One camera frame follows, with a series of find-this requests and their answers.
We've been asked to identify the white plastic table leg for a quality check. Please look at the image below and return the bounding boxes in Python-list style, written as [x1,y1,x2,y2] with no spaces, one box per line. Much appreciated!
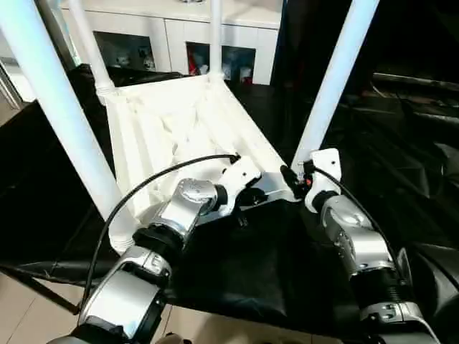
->
[67,0,117,102]
[0,0,138,253]
[290,0,382,178]
[207,0,225,81]

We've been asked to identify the white plastic table top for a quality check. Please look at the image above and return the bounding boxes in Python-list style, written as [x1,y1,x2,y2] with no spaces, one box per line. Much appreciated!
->
[104,72,303,256]

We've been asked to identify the black mat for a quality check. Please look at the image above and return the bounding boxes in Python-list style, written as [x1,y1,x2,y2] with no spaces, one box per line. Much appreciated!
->
[0,63,459,344]

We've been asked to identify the grey left robot foot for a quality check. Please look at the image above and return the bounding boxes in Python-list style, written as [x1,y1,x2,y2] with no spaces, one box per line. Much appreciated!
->
[153,333,184,344]

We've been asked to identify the black metal bar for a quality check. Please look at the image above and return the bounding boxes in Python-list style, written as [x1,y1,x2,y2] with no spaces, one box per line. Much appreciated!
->
[373,70,459,92]

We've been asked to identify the white cabinet with glass doors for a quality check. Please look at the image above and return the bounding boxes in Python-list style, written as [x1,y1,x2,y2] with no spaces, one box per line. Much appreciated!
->
[61,0,283,86]

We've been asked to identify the black metal stand leg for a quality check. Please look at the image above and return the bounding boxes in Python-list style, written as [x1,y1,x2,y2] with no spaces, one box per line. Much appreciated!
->
[0,264,81,316]

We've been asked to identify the grey curtain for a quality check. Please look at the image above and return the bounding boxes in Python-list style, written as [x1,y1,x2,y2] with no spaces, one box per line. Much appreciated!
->
[34,0,81,72]

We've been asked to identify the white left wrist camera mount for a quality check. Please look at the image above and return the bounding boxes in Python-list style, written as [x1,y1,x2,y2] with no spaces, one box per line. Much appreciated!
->
[217,156,263,216]

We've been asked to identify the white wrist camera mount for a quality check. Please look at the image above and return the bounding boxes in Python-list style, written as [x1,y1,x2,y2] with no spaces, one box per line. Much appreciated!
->
[217,156,263,216]
[301,148,341,214]

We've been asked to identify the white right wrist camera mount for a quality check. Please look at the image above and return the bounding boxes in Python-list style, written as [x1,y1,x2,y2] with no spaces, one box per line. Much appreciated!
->
[301,148,341,214]

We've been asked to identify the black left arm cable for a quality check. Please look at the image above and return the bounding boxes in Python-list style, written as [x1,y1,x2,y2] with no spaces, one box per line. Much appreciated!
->
[78,152,242,313]

